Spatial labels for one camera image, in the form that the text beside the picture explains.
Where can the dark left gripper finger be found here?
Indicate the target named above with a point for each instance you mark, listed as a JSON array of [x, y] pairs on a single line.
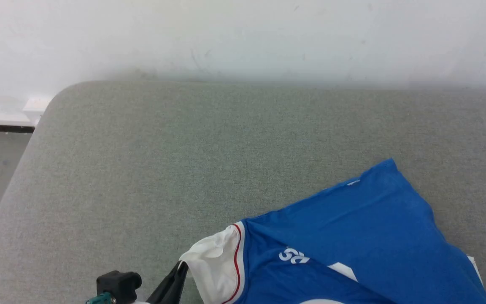
[[169, 289]]

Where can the blue and white sports jersey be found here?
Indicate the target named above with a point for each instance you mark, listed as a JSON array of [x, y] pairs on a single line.
[[373, 219]]

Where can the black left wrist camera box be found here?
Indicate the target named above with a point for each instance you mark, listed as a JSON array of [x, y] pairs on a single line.
[[118, 285]]

